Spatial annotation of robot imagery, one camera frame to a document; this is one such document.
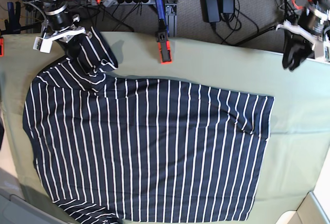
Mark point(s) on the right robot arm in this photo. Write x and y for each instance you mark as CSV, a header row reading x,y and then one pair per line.
x,y
59,25

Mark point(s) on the blue orange bar clamp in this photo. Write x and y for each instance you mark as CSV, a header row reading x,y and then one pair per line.
x,y
162,35

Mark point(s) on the green table cloth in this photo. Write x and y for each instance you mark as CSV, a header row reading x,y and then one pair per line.
x,y
295,153

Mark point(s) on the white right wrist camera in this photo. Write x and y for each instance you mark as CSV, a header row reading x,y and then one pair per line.
x,y
42,45

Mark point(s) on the orange clamp pad left edge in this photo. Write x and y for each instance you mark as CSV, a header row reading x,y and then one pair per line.
x,y
1,47

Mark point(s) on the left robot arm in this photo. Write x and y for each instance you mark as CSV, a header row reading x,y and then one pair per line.
x,y
314,18

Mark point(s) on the navy white striped T-shirt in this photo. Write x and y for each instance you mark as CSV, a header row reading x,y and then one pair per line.
x,y
146,150

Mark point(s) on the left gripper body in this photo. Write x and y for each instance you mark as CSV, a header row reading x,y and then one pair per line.
x,y
317,43

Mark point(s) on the blue clamp at left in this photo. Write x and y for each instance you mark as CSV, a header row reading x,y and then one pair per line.
x,y
12,24

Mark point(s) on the aluminium frame post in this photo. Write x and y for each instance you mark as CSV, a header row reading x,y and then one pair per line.
x,y
170,7

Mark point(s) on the black tripod stand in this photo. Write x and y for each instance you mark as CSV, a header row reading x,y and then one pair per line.
x,y
287,11

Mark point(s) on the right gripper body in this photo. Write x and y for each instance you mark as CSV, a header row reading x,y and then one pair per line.
x,y
68,33

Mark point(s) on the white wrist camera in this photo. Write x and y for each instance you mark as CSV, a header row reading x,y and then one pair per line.
x,y
324,51
42,45

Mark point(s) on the grey power strip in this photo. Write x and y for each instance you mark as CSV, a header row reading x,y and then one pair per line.
x,y
108,3

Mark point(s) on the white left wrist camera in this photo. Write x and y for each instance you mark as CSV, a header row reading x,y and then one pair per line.
x,y
324,51

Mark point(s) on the black power adapter left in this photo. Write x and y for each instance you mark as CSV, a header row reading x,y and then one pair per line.
x,y
210,11

